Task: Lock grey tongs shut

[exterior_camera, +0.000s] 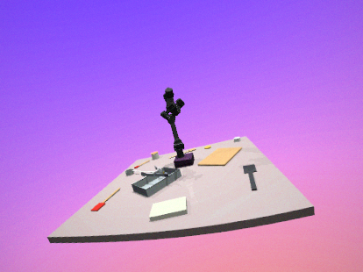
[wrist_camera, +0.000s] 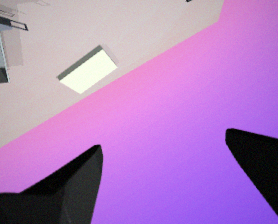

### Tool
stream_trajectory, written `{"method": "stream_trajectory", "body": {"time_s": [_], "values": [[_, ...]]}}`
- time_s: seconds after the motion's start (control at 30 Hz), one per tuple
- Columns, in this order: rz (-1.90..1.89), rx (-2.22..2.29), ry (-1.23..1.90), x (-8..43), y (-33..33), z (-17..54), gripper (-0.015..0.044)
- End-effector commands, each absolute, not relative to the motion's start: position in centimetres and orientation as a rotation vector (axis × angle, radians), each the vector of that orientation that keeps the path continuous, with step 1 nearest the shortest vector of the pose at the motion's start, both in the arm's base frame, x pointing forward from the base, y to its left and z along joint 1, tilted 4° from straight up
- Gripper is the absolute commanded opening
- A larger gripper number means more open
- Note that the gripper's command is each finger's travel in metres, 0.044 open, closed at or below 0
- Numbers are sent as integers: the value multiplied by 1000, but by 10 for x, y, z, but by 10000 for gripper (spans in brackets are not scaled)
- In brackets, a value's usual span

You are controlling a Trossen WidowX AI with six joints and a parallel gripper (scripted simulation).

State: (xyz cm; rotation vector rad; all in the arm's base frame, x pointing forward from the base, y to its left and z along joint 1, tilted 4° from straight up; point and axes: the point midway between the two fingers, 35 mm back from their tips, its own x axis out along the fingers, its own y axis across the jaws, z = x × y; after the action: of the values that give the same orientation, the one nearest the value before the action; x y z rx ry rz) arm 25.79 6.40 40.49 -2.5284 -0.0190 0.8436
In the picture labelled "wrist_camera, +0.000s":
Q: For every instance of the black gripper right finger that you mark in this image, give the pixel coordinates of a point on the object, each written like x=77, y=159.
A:
x=257, y=155

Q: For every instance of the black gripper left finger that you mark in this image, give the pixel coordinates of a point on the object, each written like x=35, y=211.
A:
x=66, y=196

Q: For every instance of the dark grey rectangular tray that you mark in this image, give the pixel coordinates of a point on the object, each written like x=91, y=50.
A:
x=4, y=77

